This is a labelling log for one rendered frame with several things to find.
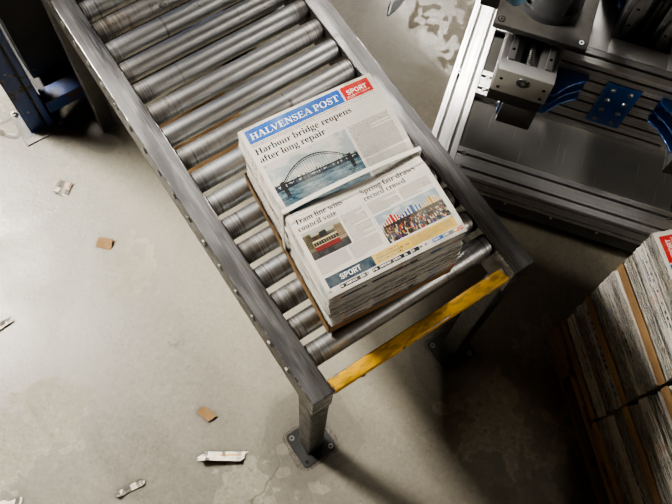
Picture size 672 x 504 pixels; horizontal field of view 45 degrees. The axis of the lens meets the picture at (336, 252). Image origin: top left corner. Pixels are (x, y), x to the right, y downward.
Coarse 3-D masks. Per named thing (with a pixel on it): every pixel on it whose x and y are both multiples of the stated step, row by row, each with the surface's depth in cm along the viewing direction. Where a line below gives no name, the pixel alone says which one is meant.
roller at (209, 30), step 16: (256, 0) 191; (272, 0) 192; (288, 0) 195; (224, 16) 189; (240, 16) 190; (256, 16) 193; (192, 32) 188; (208, 32) 188; (224, 32) 190; (160, 48) 186; (176, 48) 186; (192, 48) 188; (128, 64) 184; (144, 64) 185; (160, 64) 186; (128, 80) 185
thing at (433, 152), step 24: (312, 0) 192; (336, 24) 190; (360, 48) 188; (360, 72) 185; (384, 72) 186; (408, 120) 181; (432, 144) 180; (432, 168) 178; (456, 168) 178; (456, 192) 176; (480, 216) 174; (504, 240) 172; (504, 264) 172; (528, 264) 170; (504, 288) 179
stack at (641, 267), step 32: (640, 256) 178; (608, 288) 197; (640, 288) 182; (576, 320) 223; (608, 320) 202; (576, 352) 227; (640, 352) 187; (576, 384) 230; (608, 384) 210; (640, 384) 190; (576, 416) 238; (608, 416) 214; (640, 416) 195; (608, 448) 216; (608, 480) 222; (640, 480) 201
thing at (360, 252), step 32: (384, 192) 150; (416, 192) 150; (320, 224) 147; (352, 224) 147; (384, 224) 147; (416, 224) 147; (448, 224) 148; (320, 256) 145; (352, 256) 145; (384, 256) 145; (416, 256) 147; (448, 256) 155; (320, 288) 146; (352, 288) 144; (384, 288) 152
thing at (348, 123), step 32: (320, 96) 156; (352, 96) 156; (384, 96) 156; (256, 128) 153; (288, 128) 153; (320, 128) 153; (352, 128) 154; (384, 128) 154; (256, 160) 151; (288, 160) 151; (320, 160) 151; (352, 160) 152; (256, 192) 169; (288, 192) 149
